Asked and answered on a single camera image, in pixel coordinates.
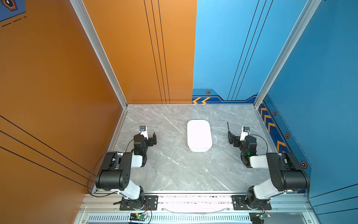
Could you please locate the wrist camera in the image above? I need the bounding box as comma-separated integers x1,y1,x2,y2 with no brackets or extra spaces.
140,126,148,140
240,126,250,141

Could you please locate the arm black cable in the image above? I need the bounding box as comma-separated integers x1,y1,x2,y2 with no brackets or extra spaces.
86,151,121,198
248,134,269,154

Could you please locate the green circuit board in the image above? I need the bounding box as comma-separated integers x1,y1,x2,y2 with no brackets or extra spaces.
249,213,271,224
129,213,148,223

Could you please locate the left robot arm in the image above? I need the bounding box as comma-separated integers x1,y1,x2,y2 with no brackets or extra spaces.
95,133,157,204

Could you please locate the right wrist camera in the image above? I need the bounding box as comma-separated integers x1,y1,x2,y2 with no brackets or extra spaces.
240,126,250,141

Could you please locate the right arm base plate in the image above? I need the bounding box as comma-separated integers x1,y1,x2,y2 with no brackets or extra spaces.
231,195,272,211

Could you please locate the aluminium frame post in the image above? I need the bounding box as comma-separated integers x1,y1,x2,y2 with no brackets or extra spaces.
70,0,128,109
253,0,321,109

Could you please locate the left aluminium frame post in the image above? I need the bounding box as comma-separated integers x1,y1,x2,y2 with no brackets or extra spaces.
70,0,128,109

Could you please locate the front aluminium rail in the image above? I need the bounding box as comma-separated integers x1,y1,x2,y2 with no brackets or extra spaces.
74,191,319,224

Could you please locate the right green circuit board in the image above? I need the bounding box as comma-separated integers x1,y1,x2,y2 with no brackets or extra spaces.
249,213,271,224

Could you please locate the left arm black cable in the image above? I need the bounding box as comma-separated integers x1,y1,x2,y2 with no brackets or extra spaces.
86,151,121,198

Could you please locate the left green circuit board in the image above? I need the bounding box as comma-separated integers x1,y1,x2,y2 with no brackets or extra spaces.
129,213,148,223

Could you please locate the right aluminium frame post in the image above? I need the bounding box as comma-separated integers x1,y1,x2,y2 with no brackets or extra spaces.
253,0,321,109

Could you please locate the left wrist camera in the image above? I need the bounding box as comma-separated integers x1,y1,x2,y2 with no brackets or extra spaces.
140,126,148,140

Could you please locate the white oval plastic bin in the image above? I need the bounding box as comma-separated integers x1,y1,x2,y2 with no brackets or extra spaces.
187,119,213,153

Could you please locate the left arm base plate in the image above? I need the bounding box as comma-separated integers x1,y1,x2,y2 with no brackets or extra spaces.
119,195,158,211

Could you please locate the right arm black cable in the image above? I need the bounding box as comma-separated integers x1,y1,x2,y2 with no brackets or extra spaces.
248,134,269,154

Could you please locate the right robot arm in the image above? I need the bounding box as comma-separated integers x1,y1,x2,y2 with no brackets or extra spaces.
228,131,310,209

